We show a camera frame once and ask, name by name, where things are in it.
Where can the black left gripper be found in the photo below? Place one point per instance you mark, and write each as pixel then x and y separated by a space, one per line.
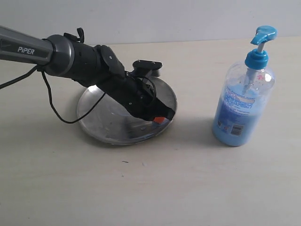
pixel 137 97

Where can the blue soap pump bottle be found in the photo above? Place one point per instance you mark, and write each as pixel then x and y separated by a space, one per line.
pixel 245 93

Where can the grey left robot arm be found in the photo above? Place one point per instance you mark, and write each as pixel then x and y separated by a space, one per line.
pixel 69 57

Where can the blue soap blob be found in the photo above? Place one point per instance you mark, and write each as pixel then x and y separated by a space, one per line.
pixel 166 121

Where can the round metal plate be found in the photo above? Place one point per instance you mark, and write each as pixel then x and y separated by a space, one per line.
pixel 109 122

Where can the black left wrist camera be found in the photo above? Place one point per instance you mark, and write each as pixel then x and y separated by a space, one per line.
pixel 147 68

